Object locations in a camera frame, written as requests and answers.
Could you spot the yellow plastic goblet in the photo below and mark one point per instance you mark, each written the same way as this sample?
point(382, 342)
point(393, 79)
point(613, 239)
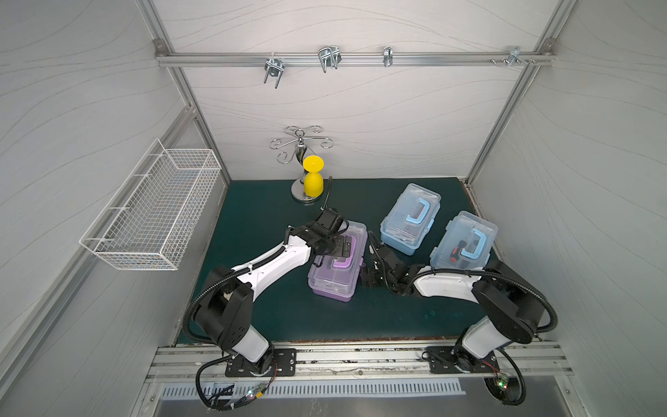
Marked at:
point(313, 182)

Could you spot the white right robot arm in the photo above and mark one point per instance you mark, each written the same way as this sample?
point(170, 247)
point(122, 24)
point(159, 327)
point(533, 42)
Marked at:
point(514, 310)

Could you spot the black orange screwdriver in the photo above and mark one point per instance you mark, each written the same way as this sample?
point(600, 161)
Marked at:
point(455, 254)

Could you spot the metal bracket hook right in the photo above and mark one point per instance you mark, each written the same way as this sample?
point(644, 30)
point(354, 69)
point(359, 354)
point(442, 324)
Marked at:
point(514, 58)

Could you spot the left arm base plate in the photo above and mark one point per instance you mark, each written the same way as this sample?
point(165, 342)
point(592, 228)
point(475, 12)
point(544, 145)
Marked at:
point(278, 362)

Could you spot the aluminium cross rail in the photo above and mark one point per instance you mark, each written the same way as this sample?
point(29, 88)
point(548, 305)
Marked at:
point(348, 59)

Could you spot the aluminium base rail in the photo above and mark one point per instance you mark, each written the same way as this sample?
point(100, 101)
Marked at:
point(384, 359)

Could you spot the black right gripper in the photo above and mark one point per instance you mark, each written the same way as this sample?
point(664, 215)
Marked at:
point(379, 262)

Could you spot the silver hook stand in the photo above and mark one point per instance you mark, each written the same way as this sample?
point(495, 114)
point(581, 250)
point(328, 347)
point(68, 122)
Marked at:
point(298, 146)

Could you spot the small metal hook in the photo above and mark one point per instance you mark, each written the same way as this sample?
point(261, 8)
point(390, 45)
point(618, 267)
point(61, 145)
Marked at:
point(388, 56)

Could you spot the metal double hook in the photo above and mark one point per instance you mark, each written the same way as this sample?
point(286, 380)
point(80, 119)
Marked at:
point(329, 57)

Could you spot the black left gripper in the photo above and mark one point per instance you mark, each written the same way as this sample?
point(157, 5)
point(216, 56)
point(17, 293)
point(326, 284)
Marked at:
point(338, 243)

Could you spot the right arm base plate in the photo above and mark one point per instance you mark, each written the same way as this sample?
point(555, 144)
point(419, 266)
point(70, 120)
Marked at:
point(443, 359)

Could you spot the white wire basket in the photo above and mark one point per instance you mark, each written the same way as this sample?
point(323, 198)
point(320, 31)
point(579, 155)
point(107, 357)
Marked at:
point(148, 223)

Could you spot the large blue toolbox clear lid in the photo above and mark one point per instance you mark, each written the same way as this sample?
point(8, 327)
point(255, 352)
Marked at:
point(467, 243)

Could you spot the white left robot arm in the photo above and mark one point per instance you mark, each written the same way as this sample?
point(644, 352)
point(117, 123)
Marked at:
point(222, 312)

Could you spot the purple toolbox clear lid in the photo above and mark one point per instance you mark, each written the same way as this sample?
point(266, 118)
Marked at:
point(336, 277)

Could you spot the small blue toolbox clear lid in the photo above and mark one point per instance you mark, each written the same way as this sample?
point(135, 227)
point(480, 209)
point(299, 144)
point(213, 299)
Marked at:
point(410, 219)

